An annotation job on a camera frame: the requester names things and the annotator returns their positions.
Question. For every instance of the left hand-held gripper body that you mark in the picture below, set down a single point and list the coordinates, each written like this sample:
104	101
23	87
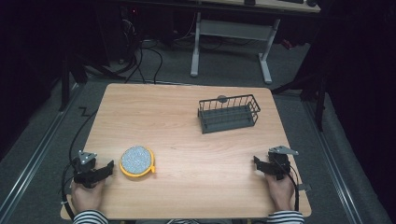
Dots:
85	174

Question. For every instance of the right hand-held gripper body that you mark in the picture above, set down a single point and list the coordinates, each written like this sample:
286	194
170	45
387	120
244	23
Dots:
280	161

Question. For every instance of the round yellow grey scrubbing sponge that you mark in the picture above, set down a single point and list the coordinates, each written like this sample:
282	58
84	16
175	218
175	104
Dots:
137	161

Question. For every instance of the person's left hand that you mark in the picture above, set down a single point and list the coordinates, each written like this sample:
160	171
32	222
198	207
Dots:
85	197

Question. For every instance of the person's right hand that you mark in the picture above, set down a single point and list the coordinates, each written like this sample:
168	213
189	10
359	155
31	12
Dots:
280	194

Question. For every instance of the small grey table clip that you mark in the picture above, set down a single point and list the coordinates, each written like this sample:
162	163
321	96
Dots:
304	187

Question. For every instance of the grey round table cap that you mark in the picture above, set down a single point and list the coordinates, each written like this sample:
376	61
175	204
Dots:
222	99

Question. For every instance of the black metal stand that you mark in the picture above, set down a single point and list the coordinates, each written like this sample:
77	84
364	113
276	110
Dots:
317	93
67	81

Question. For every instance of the grey metal floor rail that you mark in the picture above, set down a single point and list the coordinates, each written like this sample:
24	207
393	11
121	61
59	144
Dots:
34	152
333	161

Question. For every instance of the desk with white frame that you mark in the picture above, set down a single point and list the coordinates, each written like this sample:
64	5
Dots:
233	29

